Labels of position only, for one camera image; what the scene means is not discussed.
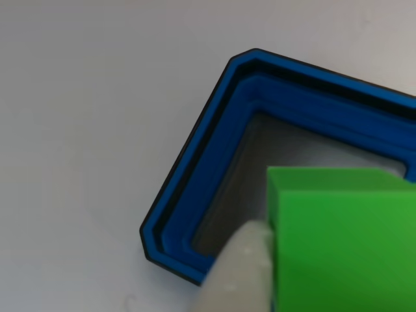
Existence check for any blue square box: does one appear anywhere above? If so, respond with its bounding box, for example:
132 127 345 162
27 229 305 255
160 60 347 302
138 47 416 287

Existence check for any green cube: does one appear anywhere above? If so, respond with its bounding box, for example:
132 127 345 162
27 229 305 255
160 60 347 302
266 165 416 312

